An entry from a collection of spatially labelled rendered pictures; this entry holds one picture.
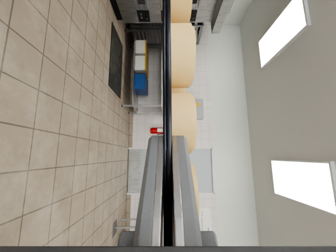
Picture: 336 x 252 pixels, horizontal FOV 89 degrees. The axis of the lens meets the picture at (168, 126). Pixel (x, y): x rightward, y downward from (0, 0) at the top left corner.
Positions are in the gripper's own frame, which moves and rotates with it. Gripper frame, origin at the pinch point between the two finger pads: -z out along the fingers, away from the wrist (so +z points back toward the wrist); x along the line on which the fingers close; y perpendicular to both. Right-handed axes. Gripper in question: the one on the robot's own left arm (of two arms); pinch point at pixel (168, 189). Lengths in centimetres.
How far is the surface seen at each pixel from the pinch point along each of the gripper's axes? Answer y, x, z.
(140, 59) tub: -127, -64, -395
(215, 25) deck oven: -54, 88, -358
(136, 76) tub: -154, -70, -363
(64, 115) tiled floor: -90, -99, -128
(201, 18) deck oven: -45, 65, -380
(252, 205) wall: -389, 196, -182
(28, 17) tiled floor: -11, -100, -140
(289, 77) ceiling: -113, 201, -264
